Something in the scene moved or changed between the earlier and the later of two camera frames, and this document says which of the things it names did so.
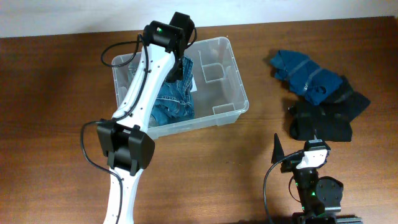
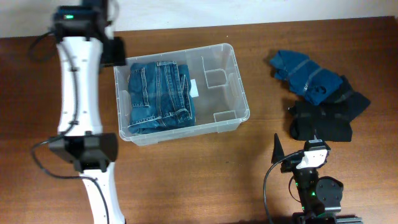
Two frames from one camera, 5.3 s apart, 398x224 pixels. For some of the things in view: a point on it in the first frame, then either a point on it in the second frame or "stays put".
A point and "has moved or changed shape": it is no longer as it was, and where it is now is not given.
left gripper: x=176 y=70 -> x=115 y=52
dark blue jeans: x=175 y=101 has moved or changed shape
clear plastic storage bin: x=211 y=90 has moved or changed shape
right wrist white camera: x=313 y=158 stays put
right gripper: x=290 y=165 stays put
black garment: x=318 y=122 stays put
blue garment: x=314 y=83 stays put
